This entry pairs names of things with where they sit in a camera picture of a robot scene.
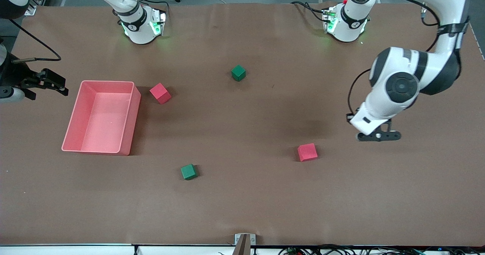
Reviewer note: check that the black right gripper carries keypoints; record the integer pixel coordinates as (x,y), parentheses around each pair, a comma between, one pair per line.
(14,75)

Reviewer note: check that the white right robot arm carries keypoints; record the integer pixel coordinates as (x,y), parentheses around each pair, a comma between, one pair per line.
(132,24)

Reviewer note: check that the pink plastic bin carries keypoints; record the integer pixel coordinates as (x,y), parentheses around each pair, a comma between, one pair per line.
(110,133)

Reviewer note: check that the pink-red cube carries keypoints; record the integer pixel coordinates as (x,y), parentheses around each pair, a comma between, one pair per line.
(307,152)
(160,94)

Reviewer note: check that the green cube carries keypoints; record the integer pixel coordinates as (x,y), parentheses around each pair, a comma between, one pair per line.
(238,73)
(188,172)

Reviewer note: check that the brown table cover sheet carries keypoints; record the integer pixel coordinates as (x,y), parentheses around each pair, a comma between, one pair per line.
(242,194)

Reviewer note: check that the white table edge rail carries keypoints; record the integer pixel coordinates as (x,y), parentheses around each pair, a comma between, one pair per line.
(75,250)

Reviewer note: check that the metal mounting bracket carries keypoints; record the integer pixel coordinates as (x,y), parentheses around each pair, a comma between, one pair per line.
(253,240)

